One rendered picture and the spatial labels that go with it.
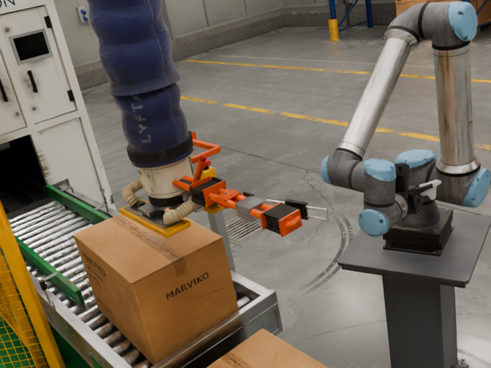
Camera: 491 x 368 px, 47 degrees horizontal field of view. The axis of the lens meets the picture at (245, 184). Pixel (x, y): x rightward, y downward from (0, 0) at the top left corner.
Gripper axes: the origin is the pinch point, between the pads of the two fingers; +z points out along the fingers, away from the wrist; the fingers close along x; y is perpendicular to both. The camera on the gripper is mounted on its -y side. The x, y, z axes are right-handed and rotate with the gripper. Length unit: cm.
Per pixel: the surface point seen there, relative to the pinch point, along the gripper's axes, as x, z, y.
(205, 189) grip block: -42, -58, -18
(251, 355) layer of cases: -60, -39, 54
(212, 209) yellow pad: -54, -45, -7
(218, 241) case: -70, -31, 11
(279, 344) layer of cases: -54, -29, 54
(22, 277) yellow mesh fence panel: -155, -71, 14
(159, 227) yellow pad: -63, -62, -7
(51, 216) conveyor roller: -268, 11, 14
